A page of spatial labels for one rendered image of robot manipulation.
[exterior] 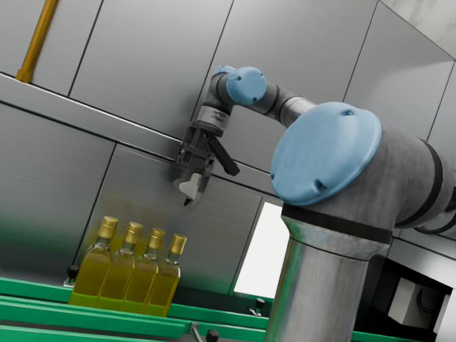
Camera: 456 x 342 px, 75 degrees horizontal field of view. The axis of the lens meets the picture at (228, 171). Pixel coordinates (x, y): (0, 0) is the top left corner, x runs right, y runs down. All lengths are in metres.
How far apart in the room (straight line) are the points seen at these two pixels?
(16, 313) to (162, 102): 0.59
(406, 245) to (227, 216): 0.78
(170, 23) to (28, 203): 0.61
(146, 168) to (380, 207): 0.66
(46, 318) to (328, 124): 0.67
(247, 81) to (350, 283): 0.44
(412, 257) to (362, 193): 1.12
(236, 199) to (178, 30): 0.52
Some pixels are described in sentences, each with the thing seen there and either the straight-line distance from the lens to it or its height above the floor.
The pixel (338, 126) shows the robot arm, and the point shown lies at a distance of 0.30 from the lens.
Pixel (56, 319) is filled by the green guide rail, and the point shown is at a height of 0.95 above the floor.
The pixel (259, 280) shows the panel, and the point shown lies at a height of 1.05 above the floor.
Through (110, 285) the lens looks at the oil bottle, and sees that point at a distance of 0.79.
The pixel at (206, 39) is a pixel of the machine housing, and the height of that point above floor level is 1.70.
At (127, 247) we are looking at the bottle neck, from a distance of 0.77.
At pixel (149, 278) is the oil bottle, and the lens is 0.79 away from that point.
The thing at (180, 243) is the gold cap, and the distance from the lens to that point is 0.78.
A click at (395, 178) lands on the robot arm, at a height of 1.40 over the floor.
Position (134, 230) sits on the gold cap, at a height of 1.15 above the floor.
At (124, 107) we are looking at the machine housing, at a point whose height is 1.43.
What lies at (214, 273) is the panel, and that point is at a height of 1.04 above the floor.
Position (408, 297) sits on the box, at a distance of 1.55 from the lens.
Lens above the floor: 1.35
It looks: 1 degrees up
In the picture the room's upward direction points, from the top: 19 degrees clockwise
